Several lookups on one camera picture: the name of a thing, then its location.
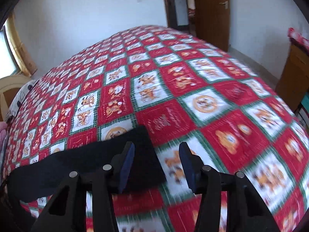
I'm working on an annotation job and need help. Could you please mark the black pants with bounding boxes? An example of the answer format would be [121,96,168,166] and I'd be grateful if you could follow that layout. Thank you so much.
[1,126,166,231]

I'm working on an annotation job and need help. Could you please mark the pink folded quilt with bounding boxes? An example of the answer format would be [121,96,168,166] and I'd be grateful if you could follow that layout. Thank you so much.
[0,122,7,147]

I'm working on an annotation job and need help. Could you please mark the white patterned pillow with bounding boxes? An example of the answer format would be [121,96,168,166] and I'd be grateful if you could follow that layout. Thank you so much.
[4,80,37,122]

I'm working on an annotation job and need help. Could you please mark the wooden bedside cabinet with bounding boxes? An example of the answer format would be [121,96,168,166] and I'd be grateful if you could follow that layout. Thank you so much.
[275,41,308,112]

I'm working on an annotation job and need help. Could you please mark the red cartoon patchwork bedspread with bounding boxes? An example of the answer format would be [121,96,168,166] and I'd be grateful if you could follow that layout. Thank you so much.
[1,26,308,231]

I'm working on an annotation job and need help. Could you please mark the beige wooden headboard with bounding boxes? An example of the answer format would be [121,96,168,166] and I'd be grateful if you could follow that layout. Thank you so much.
[0,75,31,122]

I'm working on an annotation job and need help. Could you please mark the window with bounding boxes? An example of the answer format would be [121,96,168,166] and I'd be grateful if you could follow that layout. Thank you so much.
[0,26,20,78]

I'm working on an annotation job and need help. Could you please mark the red checked cloth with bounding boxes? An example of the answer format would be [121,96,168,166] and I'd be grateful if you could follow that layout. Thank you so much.
[288,27,309,50]

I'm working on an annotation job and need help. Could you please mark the yellow curtain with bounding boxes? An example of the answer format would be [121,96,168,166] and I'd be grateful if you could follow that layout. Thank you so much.
[4,13,37,77]

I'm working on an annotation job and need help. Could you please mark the brown wooden door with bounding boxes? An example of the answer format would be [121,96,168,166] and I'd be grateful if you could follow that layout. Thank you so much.
[194,0,230,51]

